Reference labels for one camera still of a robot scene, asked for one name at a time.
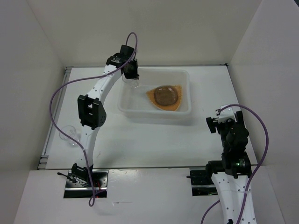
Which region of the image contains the clear glass cup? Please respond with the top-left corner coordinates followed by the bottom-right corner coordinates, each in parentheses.
top-left (59, 126), bottom-right (80, 147)
top-left (121, 75), bottom-right (140, 88)

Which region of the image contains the woven bamboo fan tray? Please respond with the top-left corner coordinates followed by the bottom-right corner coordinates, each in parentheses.
top-left (146, 85), bottom-right (183, 112)

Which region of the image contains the clear glass cup front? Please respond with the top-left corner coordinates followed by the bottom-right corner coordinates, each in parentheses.
top-left (59, 126), bottom-right (80, 147)

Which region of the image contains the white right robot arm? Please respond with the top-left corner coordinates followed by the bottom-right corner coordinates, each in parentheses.
top-left (205, 105), bottom-right (256, 224)

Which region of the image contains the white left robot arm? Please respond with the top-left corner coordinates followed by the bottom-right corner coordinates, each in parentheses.
top-left (71, 45), bottom-right (139, 187)

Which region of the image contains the translucent plastic bin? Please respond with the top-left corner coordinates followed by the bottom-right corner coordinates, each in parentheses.
top-left (118, 68), bottom-right (192, 122)

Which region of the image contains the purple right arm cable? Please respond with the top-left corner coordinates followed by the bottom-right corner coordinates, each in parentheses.
top-left (200, 104), bottom-right (270, 224)

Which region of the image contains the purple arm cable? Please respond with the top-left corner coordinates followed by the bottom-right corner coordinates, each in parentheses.
top-left (200, 104), bottom-right (270, 224)
top-left (50, 32), bottom-right (138, 207)

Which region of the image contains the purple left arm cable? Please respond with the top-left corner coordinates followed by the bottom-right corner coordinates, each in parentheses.
top-left (50, 32), bottom-right (138, 207)

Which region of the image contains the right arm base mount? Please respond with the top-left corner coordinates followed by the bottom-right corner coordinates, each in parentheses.
top-left (186, 167), bottom-right (218, 196)

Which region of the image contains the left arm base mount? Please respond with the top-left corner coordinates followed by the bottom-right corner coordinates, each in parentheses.
top-left (57, 170), bottom-right (108, 199)

